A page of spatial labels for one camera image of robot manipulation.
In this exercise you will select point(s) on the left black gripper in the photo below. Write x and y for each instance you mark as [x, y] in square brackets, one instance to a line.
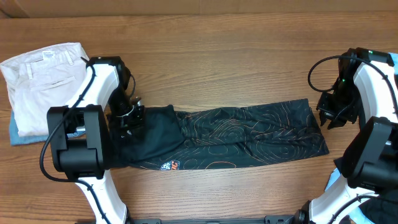
[137, 121]

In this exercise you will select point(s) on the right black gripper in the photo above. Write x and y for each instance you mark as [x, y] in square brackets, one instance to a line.
[328, 112]

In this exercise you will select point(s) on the black printed cycling jersey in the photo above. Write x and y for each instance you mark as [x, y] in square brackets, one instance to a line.
[221, 138]

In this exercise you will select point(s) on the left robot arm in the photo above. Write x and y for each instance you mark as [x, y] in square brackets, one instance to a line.
[79, 138]

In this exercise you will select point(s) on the folded beige trousers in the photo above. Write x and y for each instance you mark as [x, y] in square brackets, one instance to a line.
[40, 79]

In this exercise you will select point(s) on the folded blue denim garment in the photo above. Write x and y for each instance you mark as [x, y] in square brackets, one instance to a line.
[16, 140]

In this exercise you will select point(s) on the light blue garment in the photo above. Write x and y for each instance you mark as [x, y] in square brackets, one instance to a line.
[334, 183]

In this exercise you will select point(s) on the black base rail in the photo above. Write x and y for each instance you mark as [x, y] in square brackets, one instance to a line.
[269, 219]

